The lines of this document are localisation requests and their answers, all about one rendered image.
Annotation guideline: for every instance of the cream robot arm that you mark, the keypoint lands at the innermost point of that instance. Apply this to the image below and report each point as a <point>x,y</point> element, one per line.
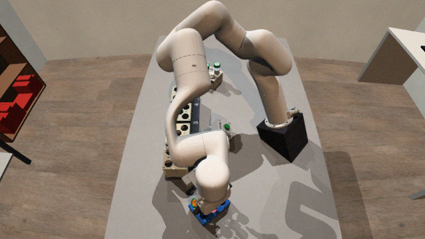
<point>185,51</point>

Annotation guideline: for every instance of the blue tube rack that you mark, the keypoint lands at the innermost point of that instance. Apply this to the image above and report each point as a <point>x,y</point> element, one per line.
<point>205,219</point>

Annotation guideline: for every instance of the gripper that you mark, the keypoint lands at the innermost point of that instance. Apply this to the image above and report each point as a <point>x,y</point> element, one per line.
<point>207,208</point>

